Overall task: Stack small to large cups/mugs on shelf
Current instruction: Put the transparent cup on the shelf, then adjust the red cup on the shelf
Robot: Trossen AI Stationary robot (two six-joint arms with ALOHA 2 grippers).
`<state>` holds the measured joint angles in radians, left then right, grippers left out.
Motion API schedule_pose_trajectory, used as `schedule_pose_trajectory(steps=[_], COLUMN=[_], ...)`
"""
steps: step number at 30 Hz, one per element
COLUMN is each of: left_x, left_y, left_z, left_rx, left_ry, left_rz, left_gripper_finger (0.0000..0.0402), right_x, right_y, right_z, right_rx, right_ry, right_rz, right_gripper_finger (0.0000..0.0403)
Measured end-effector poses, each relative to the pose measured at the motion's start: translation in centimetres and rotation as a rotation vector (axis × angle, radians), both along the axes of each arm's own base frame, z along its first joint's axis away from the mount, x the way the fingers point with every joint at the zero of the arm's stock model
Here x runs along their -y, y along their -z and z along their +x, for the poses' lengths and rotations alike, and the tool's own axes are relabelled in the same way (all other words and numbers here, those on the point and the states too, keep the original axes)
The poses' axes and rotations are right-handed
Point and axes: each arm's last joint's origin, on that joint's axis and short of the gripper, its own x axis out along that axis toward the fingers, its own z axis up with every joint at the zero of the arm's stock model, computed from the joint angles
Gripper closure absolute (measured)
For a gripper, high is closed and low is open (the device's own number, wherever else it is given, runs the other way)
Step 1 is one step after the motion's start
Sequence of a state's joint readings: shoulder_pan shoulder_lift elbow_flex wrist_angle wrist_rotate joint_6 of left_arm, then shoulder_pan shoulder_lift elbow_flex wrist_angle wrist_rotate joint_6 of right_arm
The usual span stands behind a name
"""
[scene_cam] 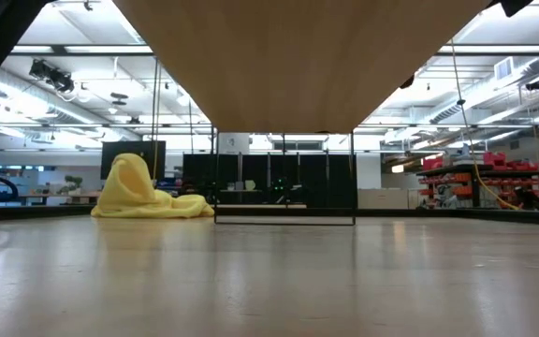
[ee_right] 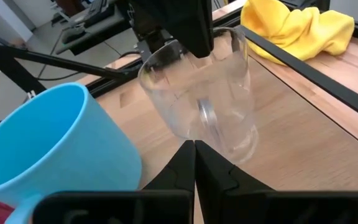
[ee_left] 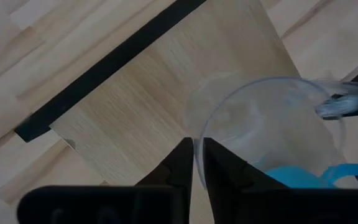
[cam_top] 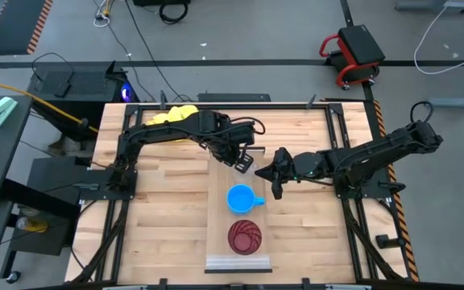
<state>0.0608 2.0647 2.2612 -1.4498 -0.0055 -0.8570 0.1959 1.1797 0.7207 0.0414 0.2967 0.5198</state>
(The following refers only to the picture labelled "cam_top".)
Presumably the yellow floor cable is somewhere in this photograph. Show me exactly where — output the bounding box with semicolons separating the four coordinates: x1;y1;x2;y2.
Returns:
0;76;100;135

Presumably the orange black hazard tape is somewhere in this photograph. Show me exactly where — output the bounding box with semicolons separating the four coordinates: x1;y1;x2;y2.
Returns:
372;100;421;283

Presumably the blue plastic mug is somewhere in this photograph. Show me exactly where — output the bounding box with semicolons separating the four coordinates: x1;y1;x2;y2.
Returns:
226;184;267;215

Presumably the white floor cable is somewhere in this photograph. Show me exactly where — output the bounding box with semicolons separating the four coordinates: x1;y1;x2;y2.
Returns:
412;0;464;76

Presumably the wooden shelf with metal legs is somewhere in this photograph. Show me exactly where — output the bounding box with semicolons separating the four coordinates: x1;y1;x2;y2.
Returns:
204;147;274;275

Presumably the black mat with orange stripes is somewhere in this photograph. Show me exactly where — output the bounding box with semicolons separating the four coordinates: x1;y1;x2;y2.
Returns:
0;0;55;56

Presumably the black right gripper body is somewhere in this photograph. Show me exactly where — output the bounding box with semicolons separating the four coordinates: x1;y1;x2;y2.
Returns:
273;146;298;183

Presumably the mint green stapler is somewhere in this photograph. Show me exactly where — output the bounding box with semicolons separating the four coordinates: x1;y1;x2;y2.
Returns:
0;96;19;128

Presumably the black aluminium table frame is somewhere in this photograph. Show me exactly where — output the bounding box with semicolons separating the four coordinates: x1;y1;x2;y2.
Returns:
64;100;418;290

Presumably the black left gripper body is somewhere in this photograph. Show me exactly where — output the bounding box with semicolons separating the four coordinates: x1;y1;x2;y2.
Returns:
207;138;243;168

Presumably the white cable bundle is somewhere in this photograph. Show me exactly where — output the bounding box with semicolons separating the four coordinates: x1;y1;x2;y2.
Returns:
93;0;114;29

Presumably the clear glass mug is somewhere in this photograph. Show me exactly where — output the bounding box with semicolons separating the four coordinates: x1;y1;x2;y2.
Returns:
230;159;260;186

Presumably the black coiled cable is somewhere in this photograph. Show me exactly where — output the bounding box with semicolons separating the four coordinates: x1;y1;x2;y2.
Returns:
158;0;190;26

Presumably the red and black stool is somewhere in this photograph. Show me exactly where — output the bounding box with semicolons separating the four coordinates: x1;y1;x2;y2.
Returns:
318;24;387;91

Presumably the black computer tower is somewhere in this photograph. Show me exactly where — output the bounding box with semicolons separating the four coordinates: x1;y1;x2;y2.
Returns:
27;60;141;114

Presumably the yellow cloth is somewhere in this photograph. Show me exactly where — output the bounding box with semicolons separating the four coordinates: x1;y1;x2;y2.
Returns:
146;104;200;127

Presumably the dark red round plate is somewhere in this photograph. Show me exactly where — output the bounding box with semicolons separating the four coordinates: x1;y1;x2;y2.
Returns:
227;219;263;256

